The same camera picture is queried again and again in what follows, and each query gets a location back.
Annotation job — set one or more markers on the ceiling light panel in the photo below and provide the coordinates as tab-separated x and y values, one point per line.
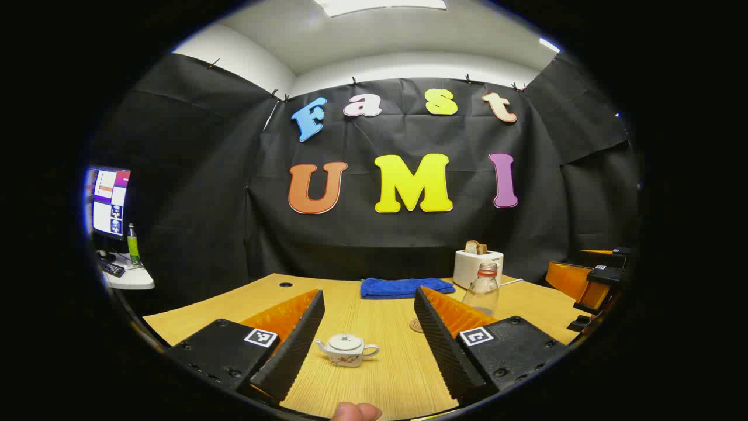
380	4
549	45

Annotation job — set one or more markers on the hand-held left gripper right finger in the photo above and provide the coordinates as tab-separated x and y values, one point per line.
444	345

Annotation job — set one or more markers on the clear plastic water bottle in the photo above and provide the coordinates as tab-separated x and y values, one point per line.
481	292

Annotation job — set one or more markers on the toast slice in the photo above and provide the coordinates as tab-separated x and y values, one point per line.
474	247

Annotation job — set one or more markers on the black keyboard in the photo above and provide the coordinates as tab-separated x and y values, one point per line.
111	268

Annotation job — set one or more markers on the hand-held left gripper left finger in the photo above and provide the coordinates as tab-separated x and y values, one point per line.
295	345

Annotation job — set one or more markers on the white side table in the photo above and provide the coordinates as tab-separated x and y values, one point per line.
134	279

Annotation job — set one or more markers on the round wooden coaster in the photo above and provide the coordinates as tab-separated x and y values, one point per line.
416	325

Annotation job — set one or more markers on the green bottle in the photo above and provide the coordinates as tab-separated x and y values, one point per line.
134	245

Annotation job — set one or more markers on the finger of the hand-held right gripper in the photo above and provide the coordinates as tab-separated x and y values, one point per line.
605	251
570	280

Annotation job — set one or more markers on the blue folded towel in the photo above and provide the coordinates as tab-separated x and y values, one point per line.
403	287

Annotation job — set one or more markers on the white toaster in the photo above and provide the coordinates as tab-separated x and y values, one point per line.
470	269

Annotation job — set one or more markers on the computer monitor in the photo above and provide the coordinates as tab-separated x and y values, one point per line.
110	202

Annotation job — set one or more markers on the white ceramic teacup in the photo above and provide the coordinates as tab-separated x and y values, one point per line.
346	354

